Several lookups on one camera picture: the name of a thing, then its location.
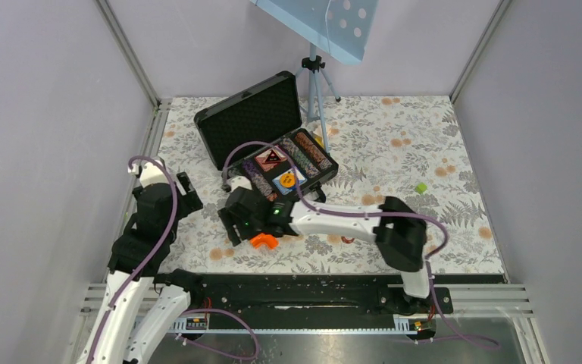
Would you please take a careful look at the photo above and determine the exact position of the orange curved toy block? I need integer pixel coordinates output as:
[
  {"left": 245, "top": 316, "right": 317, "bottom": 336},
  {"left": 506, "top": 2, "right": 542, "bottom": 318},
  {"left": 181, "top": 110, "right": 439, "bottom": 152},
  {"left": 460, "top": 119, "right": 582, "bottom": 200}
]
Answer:
[{"left": 249, "top": 233, "right": 279, "bottom": 249}]

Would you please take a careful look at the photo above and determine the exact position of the yellow big blind button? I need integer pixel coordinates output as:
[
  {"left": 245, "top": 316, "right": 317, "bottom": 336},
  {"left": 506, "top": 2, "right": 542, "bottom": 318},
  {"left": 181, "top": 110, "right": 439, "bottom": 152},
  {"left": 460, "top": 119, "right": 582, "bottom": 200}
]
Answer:
[{"left": 279, "top": 172, "right": 296, "bottom": 189}]

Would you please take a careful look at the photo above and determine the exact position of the black all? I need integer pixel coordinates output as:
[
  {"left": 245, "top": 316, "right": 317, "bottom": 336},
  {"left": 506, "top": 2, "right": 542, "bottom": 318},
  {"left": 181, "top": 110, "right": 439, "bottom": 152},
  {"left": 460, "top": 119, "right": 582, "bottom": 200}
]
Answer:
[{"left": 256, "top": 149, "right": 285, "bottom": 171}]

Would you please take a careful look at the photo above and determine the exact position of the blue card deck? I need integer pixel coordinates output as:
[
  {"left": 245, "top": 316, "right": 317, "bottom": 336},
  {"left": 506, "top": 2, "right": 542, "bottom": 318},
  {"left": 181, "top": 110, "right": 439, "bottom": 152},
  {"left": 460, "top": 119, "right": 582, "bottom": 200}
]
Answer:
[{"left": 273, "top": 167, "right": 307, "bottom": 195}]

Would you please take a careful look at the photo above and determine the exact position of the black poker set case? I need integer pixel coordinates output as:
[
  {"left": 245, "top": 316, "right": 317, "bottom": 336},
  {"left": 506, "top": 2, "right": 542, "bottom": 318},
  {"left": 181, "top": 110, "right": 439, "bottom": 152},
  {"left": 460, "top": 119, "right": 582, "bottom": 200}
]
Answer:
[{"left": 193, "top": 71, "right": 339, "bottom": 202}]

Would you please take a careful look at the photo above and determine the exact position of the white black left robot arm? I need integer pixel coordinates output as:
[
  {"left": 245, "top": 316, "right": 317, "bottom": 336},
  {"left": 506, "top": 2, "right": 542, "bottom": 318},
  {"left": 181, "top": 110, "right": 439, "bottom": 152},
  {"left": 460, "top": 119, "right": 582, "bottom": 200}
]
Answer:
[{"left": 77, "top": 166, "right": 205, "bottom": 363}]

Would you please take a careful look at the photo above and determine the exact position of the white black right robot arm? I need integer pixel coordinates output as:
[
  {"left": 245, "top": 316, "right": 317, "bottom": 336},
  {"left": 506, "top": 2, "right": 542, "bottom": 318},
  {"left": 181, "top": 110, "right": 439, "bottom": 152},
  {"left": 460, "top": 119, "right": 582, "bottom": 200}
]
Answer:
[{"left": 218, "top": 187, "right": 450, "bottom": 315}]

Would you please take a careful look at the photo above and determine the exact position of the red card deck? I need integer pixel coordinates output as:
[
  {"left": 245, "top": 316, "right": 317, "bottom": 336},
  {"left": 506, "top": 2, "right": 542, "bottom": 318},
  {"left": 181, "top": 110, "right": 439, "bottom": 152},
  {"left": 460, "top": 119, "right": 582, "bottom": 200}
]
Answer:
[{"left": 254, "top": 146, "right": 287, "bottom": 172}]

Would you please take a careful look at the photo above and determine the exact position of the orange blue chip row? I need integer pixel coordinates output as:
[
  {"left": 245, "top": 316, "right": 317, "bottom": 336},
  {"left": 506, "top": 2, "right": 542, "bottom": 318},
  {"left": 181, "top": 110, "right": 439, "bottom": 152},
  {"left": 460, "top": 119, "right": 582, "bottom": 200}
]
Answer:
[{"left": 294, "top": 131, "right": 333, "bottom": 171}]

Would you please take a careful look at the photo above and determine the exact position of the blue tripod stand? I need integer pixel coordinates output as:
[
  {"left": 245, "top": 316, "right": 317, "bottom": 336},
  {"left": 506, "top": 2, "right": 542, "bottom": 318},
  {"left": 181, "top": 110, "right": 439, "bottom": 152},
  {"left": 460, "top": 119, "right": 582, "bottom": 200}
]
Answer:
[{"left": 295, "top": 43, "right": 341, "bottom": 154}]

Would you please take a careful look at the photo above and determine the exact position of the green toy cube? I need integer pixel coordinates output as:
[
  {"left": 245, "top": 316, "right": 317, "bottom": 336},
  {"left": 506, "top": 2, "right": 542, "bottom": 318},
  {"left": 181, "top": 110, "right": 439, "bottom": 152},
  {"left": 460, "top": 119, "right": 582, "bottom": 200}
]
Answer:
[{"left": 415, "top": 183, "right": 428, "bottom": 194}]

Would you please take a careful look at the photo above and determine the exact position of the floral table mat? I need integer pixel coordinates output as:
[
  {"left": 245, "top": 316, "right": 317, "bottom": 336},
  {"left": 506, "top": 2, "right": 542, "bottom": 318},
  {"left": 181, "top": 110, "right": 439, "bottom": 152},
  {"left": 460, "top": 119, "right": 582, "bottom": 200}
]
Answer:
[{"left": 158, "top": 96, "right": 505, "bottom": 275}]

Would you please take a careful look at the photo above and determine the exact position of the blue perforated board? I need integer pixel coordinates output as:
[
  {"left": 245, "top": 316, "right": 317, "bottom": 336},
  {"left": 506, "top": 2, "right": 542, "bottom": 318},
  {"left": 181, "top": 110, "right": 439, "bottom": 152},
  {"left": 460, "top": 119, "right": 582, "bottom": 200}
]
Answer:
[{"left": 252, "top": 0, "right": 378, "bottom": 65}]

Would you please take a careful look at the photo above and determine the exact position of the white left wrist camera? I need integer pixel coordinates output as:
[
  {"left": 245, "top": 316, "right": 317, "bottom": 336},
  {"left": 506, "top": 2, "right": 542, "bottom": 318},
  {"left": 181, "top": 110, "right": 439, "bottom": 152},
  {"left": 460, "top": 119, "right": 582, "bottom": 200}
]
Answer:
[{"left": 127, "top": 157, "right": 169, "bottom": 187}]

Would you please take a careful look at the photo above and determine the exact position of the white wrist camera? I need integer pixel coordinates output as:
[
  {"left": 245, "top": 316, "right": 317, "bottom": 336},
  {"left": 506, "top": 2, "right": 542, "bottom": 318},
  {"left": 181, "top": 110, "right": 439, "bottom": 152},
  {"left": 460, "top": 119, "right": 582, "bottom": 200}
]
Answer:
[
  {"left": 127, "top": 157, "right": 169, "bottom": 187},
  {"left": 227, "top": 175, "right": 252, "bottom": 193}
]

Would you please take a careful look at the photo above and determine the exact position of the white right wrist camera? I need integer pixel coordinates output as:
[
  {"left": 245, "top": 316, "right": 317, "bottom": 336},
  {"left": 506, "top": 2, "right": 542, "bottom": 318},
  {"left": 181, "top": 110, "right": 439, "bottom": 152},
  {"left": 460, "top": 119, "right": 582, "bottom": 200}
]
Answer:
[{"left": 227, "top": 175, "right": 252, "bottom": 193}]

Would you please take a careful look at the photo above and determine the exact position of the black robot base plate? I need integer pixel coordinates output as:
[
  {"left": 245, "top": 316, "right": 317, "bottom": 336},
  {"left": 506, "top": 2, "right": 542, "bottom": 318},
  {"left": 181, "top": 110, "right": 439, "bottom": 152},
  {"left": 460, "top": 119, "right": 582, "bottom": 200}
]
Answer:
[{"left": 156, "top": 272, "right": 454, "bottom": 331}]

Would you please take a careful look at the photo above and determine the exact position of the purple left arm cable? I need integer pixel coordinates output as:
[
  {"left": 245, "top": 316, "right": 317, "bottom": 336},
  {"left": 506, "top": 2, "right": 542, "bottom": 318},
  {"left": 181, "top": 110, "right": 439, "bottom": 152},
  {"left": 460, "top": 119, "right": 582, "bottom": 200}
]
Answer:
[{"left": 85, "top": 155, "right": 262, "bottom": 364}]

